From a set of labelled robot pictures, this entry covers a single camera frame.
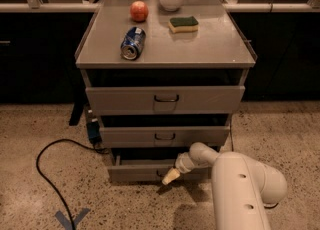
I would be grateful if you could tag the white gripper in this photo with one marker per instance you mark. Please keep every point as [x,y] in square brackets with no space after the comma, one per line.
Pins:
[181,164]

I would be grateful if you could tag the grey top drawer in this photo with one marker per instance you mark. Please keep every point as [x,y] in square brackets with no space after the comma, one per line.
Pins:
[164,100]

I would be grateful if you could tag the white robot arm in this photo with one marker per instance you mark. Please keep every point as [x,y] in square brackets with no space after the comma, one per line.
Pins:
[241,186]

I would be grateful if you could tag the grey middle drawer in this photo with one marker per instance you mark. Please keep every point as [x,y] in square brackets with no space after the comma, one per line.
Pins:
[150,137]

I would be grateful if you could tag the blue power adapter box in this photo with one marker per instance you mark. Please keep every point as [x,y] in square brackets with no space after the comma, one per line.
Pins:
[93,132]

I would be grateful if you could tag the grey drawer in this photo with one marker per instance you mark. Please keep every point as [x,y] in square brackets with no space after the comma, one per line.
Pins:
[150,171]
[150,137]
[164,100]

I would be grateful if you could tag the grey metal drawer cabinet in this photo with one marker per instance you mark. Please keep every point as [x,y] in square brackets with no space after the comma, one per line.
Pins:
[214,55]

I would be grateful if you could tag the grey bottom drawer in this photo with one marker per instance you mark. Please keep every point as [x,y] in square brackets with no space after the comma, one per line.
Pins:
[150,171]

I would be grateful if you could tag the blue tape floor mark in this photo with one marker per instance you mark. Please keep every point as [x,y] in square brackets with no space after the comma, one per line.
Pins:
[71,223]

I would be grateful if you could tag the red apple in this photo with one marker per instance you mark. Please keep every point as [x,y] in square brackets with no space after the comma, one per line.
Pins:
[139,11]

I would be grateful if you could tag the blue soda can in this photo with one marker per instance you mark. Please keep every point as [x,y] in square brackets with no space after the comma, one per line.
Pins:
[133,43]

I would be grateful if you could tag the green yellow sponge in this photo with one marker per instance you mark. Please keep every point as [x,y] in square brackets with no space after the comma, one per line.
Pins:
[183,24]

